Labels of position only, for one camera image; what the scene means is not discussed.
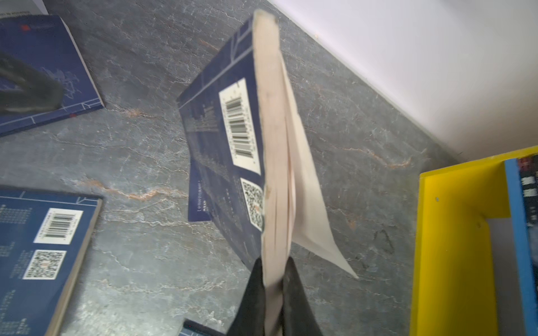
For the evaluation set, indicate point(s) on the yellow pink blue shelf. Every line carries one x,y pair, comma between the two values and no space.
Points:
473,267

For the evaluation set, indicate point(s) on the white paper file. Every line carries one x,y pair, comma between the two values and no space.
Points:
15,8

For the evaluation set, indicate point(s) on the dark blue thin book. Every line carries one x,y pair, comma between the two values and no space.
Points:
45,43

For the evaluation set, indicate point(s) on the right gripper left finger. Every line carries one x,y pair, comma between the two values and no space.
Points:
250,318

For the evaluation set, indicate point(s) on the black wolf-eyes book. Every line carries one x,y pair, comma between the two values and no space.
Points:
528,177

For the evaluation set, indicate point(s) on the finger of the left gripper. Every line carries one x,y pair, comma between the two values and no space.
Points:
38,92

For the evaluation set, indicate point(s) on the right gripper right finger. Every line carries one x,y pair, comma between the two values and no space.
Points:
297,316

